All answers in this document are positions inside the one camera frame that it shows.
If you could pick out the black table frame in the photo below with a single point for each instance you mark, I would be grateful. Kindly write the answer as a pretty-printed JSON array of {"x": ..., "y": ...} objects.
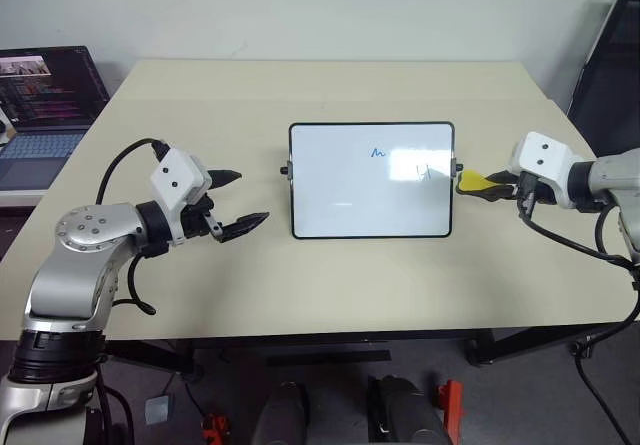
[{"x": 330, "y": 340}]

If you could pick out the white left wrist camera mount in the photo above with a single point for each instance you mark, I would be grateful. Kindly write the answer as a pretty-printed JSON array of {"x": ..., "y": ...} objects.
[{"x": 175, "y": 175}]

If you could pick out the dark rounded shape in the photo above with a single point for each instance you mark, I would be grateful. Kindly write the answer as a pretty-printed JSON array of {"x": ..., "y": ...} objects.
[{"x": 405, "y": 410}]

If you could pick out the red plastic bracket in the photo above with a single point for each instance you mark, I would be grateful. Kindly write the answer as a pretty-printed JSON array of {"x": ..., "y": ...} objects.
[{"x": 451, "y": 410}]

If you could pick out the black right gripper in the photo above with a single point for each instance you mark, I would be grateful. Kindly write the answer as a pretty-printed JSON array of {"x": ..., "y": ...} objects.
[{"x": 529, "y": 189}]

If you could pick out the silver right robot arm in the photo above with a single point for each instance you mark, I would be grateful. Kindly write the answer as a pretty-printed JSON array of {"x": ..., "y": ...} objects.
[{"x": 612, "y": 175}]

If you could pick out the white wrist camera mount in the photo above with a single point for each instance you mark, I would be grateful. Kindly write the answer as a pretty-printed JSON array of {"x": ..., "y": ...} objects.
[
  {"x": 542, "y": 155},
  {"x": 175, "y": 175}
]

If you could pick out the orange plastic clamp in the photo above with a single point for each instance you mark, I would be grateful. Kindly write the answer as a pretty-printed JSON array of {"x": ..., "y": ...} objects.
[{"x": 215, "y": 427}]

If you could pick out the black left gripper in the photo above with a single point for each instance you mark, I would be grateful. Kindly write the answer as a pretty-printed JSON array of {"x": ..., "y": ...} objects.
[{"x": 197, "y": 220}]

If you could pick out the yellow whiteboard eraser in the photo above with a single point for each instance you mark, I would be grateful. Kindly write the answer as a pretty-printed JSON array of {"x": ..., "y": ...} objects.
[{"x": 472, "y": 182}]

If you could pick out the open grey laptop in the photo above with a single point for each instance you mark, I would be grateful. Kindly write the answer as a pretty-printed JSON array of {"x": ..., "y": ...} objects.
[{"x": 45, "y": 95}]

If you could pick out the black framed small whiteboard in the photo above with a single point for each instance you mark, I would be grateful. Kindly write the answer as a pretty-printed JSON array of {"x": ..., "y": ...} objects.
[{"x": 340, "y": 190}]

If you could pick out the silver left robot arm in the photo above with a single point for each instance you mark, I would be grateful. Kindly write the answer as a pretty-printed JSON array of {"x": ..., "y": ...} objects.
[{"x": 75, "y": 275}]

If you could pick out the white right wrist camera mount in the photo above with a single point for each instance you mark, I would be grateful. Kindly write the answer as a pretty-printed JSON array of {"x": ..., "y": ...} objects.
[{"x": 542, "y": 155}]

